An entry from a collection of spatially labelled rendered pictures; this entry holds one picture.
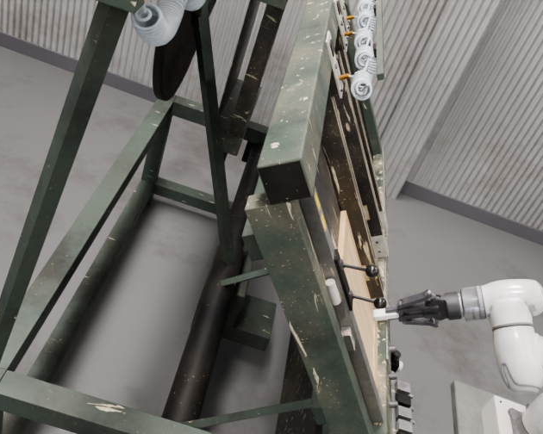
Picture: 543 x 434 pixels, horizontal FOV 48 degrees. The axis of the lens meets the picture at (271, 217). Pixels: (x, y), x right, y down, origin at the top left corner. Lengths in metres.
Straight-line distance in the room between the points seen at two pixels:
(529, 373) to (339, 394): 0.49
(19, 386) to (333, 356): 1.03
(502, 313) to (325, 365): 0.48
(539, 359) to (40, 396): 1.46
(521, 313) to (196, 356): 1.22
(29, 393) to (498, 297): 1.43
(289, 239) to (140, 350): 2.00
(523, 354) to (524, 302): 0.13
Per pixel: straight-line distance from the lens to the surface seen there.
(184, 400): 2.27
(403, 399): 2.56
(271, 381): 3.37
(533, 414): 2.54
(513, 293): 1.72
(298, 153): 1.30
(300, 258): 1.43
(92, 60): 1.31
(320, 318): 1.55
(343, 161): 2.13
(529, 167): 5.27
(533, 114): 5.06
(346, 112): 2.50
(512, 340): 1.69
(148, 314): 3.46
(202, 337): 2.46
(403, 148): 4.92
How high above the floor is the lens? 2.56
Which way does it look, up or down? 36 degrees down
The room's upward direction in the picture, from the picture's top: 21 degrees clockwise
